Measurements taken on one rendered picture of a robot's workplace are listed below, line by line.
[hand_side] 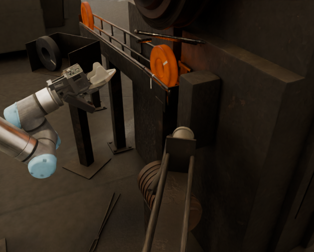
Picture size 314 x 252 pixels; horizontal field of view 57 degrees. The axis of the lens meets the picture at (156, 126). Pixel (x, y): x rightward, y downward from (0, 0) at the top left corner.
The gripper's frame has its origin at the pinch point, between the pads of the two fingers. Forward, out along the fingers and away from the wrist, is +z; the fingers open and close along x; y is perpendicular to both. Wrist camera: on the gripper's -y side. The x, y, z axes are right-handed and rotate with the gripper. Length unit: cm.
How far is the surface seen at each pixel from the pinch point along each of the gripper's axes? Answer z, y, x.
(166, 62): 17.2, -2.7, -5.4
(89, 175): -31, -68, 36
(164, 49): 19.0, 0.3, -2.6
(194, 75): 18.0, -0.4, -22.6
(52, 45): -13.1, 1.7, 45.0
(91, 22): 15, -14, 99
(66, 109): -28, -70, 115
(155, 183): -6.6, -17.4, -34.9
